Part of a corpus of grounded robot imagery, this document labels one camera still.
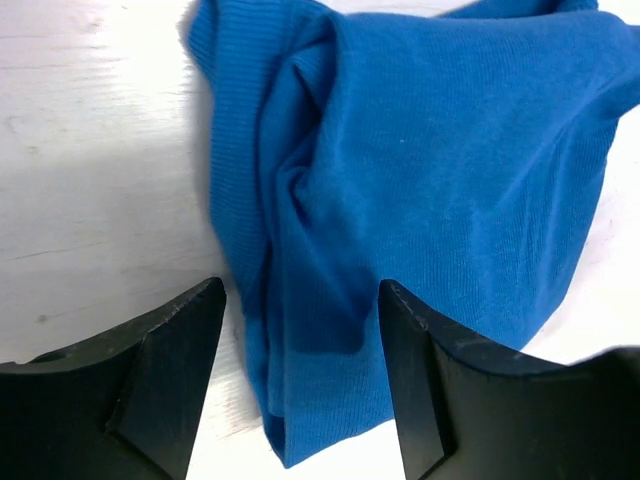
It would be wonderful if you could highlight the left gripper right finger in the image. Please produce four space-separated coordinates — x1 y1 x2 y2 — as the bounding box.
378 280 639 480

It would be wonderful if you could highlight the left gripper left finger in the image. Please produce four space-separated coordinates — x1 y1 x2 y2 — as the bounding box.
1 278 226 479

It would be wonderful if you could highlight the blue tank top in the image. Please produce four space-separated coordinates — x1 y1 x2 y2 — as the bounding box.
188 1 639 467

